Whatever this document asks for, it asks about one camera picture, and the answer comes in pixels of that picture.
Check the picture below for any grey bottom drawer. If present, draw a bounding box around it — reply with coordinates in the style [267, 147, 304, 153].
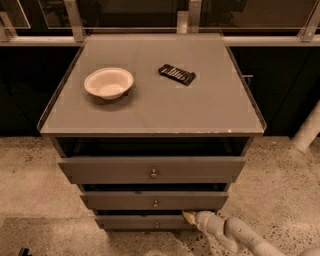
[95, 215, 194, 230]

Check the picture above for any grey drawer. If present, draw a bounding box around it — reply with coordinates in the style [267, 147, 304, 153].
[80, 191, 228, 211]
[58, 156, 246, 184]
[95, 215, 194, 230]

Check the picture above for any grey top drawer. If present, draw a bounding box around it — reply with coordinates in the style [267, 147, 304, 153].
[58, 156, 246, 184]

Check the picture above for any grey drawer cabinet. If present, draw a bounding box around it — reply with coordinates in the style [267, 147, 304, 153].
[38, 38, 266, 218]

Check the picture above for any grey middle drawer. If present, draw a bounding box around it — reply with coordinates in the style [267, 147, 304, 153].
[80, 191, 228, 211]

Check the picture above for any white floor pipe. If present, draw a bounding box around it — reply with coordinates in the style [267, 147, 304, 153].
[292, 100, 320, 151]

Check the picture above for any white paper bowl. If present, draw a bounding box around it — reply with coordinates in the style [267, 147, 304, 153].
[84, 67, 134, 100]

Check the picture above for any black object on floor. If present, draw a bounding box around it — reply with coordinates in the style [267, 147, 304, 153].
[18, 248, 32, 256]

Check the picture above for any metal window railing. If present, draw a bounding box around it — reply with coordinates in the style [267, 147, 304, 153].
[0, 0, 320, 47]

